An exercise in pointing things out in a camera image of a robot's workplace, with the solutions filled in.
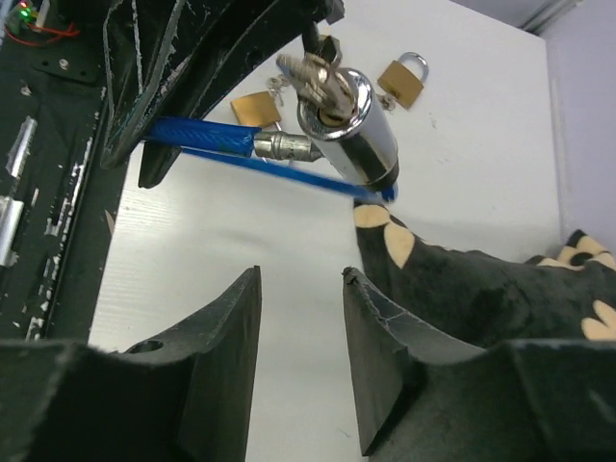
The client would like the black floral patterned blanket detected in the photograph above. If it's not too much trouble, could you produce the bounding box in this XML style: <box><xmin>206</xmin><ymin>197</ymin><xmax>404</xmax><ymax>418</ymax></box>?
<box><xmin>352</xmin><ymin>201</ymin><xmax>615</xmax><ymax>347</ymax></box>

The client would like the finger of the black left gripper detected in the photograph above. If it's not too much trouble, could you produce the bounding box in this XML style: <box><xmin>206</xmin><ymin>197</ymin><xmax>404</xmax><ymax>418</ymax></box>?
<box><xmin>138</xmin><ymin>141</ymin><xmax>182</xmax><ymax>189</ymax></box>
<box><xmin>101</xmin><ymin>1</ymin><xmax>345</xmax><ymax>168</ymax></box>

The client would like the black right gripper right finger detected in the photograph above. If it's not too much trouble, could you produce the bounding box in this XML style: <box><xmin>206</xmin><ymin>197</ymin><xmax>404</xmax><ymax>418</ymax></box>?
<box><xmin>343</xmin><ymin>268</ymin><xmax>615</xmax><ymax>461</ymax></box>

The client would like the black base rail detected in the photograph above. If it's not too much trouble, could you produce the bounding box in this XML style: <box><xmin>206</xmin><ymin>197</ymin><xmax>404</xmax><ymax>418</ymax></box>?
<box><xmin>1</xmin><ymin>1</ymin><xmax>126</xmax><ymax>341</ymax></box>

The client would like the small brass padlock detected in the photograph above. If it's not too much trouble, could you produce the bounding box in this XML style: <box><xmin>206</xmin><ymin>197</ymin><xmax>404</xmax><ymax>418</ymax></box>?
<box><xmin>377</xmin><ymin>51</ymin><xmax>429</xmax><ymax>110</ymax></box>

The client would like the blue cable with plug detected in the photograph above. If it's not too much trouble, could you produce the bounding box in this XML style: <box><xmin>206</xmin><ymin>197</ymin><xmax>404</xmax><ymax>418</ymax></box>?
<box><xmin>143</xmin><ymin>41</ymin><xmax>401</xmax><ymax>203</ymax></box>

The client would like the large brass padlock with keys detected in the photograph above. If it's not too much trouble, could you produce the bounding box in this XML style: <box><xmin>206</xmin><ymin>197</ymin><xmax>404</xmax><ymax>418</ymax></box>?
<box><xmin>230</xmin><ymin>74</ymin><xmax>290</xmax><ymax>131</ymax></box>

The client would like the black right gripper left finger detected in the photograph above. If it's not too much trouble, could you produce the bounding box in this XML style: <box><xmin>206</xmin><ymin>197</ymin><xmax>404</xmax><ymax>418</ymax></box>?
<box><xmin>1</xmin><ymin>267</ymin><xmax>262</xmax><ymax>461</ymax></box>

